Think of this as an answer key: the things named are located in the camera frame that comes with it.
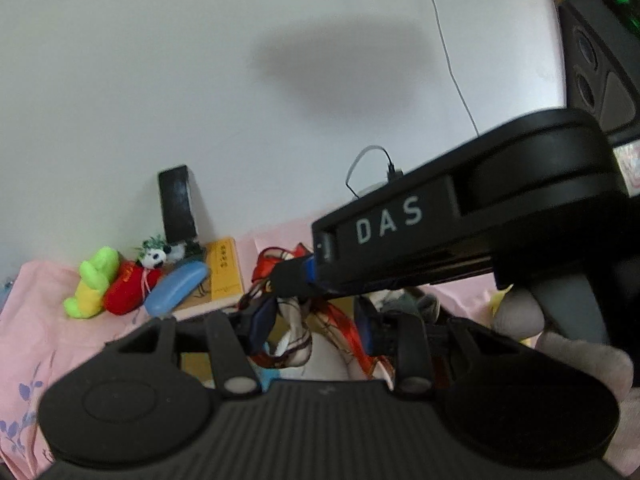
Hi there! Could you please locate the yellow book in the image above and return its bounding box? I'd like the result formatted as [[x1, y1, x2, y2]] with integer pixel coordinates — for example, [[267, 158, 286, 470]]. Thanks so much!
[[172, 237, 246, 322]]

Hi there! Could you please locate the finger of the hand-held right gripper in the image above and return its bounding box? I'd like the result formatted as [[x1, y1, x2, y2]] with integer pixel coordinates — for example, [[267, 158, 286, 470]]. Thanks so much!
[[270, 256, 331, 300]]

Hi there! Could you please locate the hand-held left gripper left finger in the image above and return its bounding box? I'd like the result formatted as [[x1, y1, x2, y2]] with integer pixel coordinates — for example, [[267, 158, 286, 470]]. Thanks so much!
[[104, 296, 278, 398]]

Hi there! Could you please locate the clear bag with blue ribbon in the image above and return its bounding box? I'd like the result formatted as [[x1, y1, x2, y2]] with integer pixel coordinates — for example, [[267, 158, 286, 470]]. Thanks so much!
[[250, 364, 282, 386]]

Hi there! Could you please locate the panda plush toy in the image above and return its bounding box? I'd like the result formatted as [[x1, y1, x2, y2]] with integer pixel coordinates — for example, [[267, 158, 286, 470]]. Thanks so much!
[[134, 236, 206, 270]]

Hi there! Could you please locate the red plush toy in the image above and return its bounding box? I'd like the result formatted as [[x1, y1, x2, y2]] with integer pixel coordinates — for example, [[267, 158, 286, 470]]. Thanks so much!
[[104, 261, 163, 316]]

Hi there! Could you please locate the grey green cloth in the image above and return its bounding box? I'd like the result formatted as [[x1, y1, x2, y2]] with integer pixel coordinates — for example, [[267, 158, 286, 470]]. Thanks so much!
[[370, 286, 442, 327]]

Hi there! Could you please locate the green and yellow plush toy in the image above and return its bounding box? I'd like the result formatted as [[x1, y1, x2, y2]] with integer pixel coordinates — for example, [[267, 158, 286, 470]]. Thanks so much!
[[63, 246, 121, 319]]

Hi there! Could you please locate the person's right hand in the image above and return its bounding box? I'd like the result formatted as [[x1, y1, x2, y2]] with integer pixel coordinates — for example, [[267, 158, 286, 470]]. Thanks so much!
[[494, 287, 547, 339]]

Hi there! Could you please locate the grey wall cable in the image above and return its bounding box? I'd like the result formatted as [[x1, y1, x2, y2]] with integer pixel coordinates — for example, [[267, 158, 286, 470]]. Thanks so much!
[[416, 0, 480, 137]]

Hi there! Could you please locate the person's right forearm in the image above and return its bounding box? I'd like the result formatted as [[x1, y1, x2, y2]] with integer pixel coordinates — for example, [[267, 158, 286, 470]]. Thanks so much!
[[537, 332, 640, 476]]

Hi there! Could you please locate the dark charger cable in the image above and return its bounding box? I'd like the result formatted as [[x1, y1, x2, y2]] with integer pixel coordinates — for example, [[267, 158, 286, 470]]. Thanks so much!
[[346, 146, 401, 198]]

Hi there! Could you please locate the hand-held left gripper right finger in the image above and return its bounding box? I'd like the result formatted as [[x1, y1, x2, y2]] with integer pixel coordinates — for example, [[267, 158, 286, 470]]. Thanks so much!
[[354, 296, 506, 395]]

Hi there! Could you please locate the pink printed tablecloth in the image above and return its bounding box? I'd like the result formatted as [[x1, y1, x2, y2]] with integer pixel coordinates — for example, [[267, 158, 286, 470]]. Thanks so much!
[[0, 210, 640, 477]]

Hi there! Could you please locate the red patterned scarf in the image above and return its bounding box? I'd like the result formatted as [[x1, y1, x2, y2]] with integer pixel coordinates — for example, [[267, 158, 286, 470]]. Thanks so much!
[[237, 242, 402, 382]]

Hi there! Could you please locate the blue glasses case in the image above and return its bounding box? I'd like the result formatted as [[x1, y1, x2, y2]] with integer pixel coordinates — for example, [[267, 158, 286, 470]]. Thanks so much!
[[145, 261, 210, 318]]

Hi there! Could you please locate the white fluffy towel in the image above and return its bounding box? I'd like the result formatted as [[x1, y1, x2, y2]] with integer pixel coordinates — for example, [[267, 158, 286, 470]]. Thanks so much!
[[299, 337, 353, 382]]

